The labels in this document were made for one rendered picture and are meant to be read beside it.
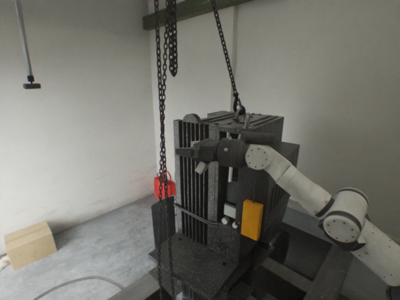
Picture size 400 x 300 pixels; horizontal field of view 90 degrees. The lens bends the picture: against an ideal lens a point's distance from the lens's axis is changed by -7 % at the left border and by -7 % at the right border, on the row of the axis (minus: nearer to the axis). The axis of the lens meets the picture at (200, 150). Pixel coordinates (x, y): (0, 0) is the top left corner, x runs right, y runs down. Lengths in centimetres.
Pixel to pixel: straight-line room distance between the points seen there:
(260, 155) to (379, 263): 37
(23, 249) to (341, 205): 281
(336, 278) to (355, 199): 112
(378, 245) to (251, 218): 44
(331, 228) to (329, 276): 111
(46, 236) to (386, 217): 318
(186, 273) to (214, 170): 54
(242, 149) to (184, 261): 80
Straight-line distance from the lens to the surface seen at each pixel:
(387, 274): 70
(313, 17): 208
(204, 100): 256
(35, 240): 290
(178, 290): 145
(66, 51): 295
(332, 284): 167
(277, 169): 67
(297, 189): 61
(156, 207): 147
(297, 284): 159
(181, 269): 123
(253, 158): 59
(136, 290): 149
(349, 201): 63
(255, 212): 90
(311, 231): 201
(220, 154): 63
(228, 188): 109
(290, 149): 114
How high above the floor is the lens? 180
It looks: 18 degrees down
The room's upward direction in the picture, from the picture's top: straight up
